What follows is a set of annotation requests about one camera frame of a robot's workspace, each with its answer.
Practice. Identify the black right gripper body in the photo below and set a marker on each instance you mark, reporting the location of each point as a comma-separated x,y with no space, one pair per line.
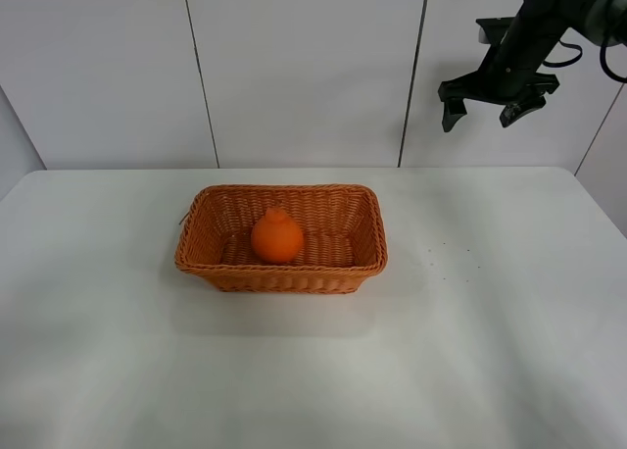
518,47

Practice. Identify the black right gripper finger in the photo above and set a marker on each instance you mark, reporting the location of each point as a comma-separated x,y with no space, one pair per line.
454,110
521,103

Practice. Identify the orange with stem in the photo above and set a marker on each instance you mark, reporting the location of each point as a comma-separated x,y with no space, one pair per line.
276,237

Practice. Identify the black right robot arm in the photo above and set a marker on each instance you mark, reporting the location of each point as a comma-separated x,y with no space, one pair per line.
601,22

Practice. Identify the orange woven wicker basket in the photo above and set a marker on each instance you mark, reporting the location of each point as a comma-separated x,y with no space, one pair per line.
344,236

